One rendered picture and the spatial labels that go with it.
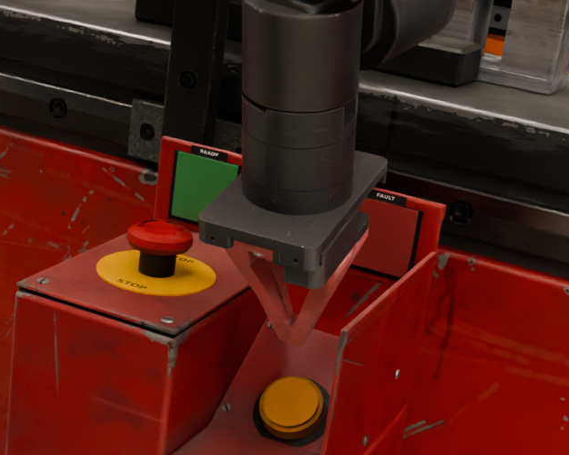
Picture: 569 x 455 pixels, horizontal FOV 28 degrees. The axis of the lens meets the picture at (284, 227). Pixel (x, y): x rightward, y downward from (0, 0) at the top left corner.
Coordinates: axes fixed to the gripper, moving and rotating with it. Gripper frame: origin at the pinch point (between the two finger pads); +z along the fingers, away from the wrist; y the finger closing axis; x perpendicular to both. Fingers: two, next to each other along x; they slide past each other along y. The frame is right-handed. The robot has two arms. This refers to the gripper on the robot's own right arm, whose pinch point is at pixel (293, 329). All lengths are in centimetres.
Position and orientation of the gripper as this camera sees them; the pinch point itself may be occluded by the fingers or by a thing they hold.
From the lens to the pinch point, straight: 63.4
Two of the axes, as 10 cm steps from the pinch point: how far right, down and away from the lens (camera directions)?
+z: -0.2, 8.5, 5.3
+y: 4.2, -4.7, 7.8
